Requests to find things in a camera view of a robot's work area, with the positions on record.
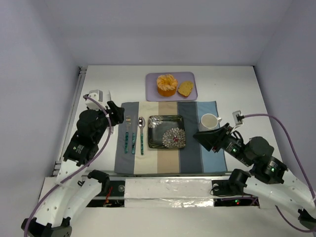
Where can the knife with teal handle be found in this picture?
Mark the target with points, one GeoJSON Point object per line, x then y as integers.
{"type": "Point", "coordinates": [133, 134]}

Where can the fork with teal handle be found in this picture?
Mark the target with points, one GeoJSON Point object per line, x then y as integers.
{"type": "Point", "coordinates": [128, 123]}

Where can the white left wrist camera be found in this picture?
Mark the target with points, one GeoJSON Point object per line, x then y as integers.
{"type": "Point", "coordinates": [94, 95]}

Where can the lavender plastic tray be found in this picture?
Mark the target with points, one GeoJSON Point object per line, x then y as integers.
{"type": "Point", "coordinates": [152, 94]}

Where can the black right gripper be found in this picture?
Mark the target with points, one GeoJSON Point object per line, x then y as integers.
{"type": "Point", "coordinates": [220, 138]}

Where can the yellow bread slice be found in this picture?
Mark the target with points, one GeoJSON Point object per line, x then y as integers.
{"type": "Point", "coordinates": [185, 88]}

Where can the striped cloth placemat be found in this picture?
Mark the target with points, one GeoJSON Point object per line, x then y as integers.
{"type": "Point", "coordinates": [192, 159]}

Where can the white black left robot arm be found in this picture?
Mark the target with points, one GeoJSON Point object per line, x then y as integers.
{"type": "Point", "coordinates": [61, 205]}

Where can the silver metal tongs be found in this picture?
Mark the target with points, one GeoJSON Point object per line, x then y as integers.
{"type": "Point", "coordinates": [110, 99]}

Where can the round orange bundt cake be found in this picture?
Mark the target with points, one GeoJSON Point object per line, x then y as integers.
{"type": "Point", "coordinates": [167, 85]}

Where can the white ceramic mug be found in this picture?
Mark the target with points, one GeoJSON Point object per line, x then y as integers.
{"type": "Point", "coordinates": [209, 122]}

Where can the black floral square plate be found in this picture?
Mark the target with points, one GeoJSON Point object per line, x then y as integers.
{"type": "Point", "coordinates": [166, 132]}

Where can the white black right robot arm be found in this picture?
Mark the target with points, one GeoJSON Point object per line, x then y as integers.
{"type": "Point", "coordinates": [268, 177]}

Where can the foil covered white panel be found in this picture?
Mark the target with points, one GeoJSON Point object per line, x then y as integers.
{"type": "Point", "coordinates": [167, 193]}

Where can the aluminium frame rail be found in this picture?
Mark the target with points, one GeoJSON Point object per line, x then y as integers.
{"type": "Point", "coordinates": [70, 120]}

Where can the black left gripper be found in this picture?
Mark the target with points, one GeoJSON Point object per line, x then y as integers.
{"type": "Point", "coordinates": [111, 112]}

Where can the spoon with teal handle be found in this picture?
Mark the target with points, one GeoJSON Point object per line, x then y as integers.
{"type": "Point", "coordinates": [141, 125]}

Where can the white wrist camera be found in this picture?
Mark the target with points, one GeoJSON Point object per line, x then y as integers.
{"type": "Point", "coordinates": [238, 119]}
{"type": "Point", "coordinates": [94, 95]}

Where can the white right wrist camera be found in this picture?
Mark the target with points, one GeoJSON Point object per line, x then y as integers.
{"type": "Point", "coordinates": [238, 119]}

